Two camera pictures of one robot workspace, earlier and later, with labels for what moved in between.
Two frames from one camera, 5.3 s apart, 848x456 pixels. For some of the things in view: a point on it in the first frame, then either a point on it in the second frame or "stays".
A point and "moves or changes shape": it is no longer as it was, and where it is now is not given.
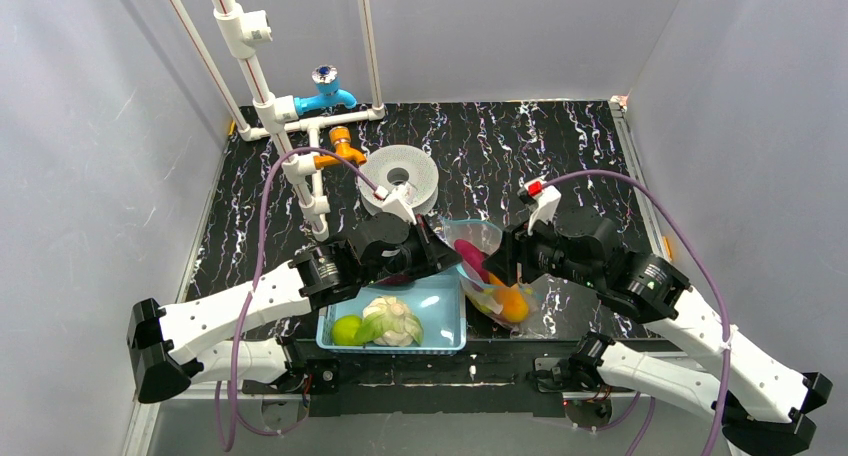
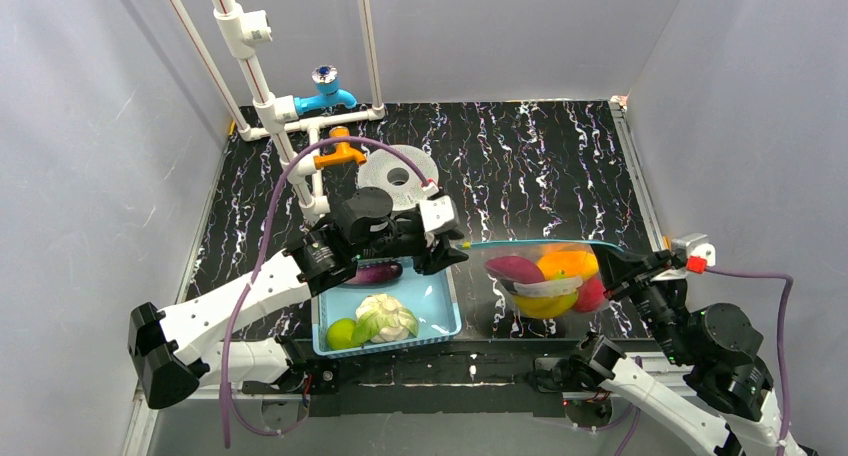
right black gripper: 506,261 -> 636,278
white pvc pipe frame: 299,141 stays
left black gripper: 430,253 -> 424,242
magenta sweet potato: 473,258 moves or changes shape
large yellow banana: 490,300 -> 544,306
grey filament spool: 422,170 stays
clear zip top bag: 512,307 moves or changes shape
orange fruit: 513,302 moves or changes shape
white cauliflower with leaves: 388,321 stays
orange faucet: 342,138 stays
